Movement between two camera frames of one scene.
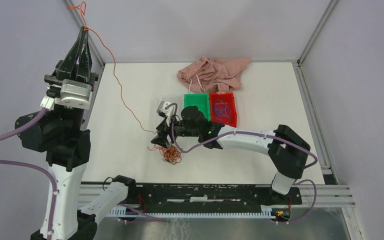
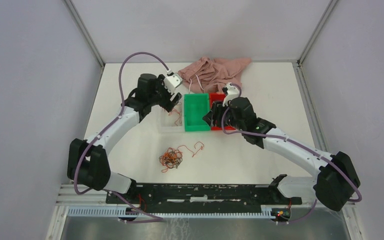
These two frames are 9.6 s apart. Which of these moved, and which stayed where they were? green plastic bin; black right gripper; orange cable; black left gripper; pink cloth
Moved: orange cable; black left gripper; black right gripper
Stayed: pink cloth; green plastic bin
